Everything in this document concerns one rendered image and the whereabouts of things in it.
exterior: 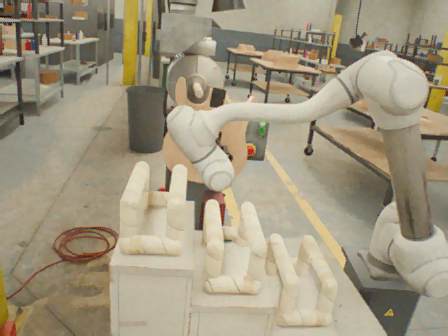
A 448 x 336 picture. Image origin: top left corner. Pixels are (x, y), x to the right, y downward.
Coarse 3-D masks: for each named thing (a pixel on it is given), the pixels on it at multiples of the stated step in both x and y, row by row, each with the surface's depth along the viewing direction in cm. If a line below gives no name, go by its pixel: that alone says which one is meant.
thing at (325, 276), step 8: (304, 240) 89; (312, 240) 88; (312, 248) 85; (312, 256) 83; (320, 256) 82; (312, 264) 82; (320, 264) 80; (320, 272) 78; (328, 272) 77; (320, 280) 77; (328, 280) 74; (336, 280) 75; (328, 288) 74; (336, 288) 74
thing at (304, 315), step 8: (296, 312) 75; (304, 312) 75; (312, 312) 76; (320, 312) 76; (280, 320) 75; (288, 320) 74; (296, 320) 74; (304, 320) 75; (312, 320) 75; (320, 320) 75; (328, 320) 75
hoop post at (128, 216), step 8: (120, 208) 64; (128, 208) 64; (136, 208) 65; (120, 216) 65; (128, 216) 64; (136, 216) 65; (120, 224) 65; (128, 224) 65; (136, 224) 66; (120, 232) 66; (128, 232) 65; (136, 232) 66; (120, 248) 67
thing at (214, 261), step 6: (210, 252) 68; (222, 252) 69; (210, 258) 69; (216, 258) 69; (222, 258) 70; (210, 264) 69; (216, 264) 69; (210, 270) 70; (216, 270) 70; (204, 276) 72; (210, 276) 70; (216, 276) 70; (204, 288) 72
